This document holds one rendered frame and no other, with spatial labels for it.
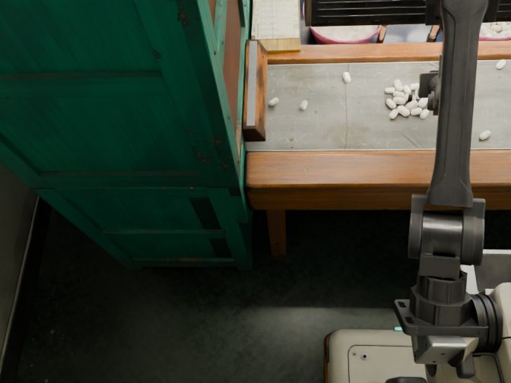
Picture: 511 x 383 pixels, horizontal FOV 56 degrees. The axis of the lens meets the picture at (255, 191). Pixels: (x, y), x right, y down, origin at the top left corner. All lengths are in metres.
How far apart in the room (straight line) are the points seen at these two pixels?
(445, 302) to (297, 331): 1.25
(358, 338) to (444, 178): 1.02
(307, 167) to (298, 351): 0.87
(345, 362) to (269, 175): 0.69
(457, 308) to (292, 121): 0.82
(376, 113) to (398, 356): 0.78
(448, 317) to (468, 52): 0.38
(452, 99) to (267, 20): 0.94
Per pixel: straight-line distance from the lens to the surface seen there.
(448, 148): 0.76
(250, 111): 1.30
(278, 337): 1.96
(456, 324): 0.78
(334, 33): 1.63
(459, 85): 0.77
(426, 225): 0.75
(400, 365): 1.71
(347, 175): 1.32
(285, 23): 1.59
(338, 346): 1.69
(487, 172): 1.41
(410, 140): 1.43
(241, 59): 1.39
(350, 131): 1.42
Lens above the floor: 1.95
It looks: 66 degrees down
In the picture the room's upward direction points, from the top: 9 degrees counter-clockwise
